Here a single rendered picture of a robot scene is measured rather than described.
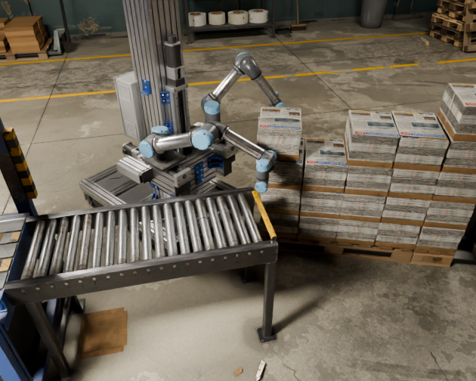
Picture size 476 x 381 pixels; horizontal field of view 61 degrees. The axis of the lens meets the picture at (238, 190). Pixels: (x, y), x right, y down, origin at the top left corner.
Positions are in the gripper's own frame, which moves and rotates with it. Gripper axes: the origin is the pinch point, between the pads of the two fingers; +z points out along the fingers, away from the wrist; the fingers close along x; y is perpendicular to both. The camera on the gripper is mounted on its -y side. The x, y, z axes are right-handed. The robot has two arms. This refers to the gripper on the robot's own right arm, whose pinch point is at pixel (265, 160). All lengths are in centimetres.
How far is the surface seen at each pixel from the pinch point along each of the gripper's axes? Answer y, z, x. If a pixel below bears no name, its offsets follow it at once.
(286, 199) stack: -33.3, 2.7, -16.1
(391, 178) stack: -9, 3, -84
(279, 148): 8.5, 2.9, -8.4
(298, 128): 22.4, 6.2, -19.6
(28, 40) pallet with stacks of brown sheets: -53, 428, 440
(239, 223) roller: -5, -60, 10
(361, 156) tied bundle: 7, 3, -62
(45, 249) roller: -5, -93, 108
